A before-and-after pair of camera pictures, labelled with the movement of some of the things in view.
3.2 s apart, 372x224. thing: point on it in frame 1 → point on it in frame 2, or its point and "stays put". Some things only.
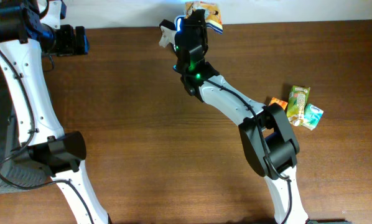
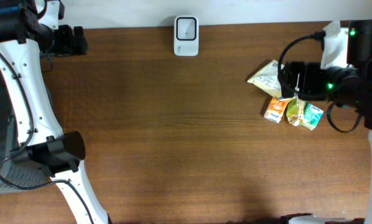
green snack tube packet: x=297 y=101 stays put
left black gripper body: x=64 y=42 stays put
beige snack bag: x=213 y=14 → x=267 y=79
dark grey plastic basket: x=3 y=139 stays put
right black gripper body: x=199 y=33 → x=310 y=79
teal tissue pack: x=312 y=116 stays put
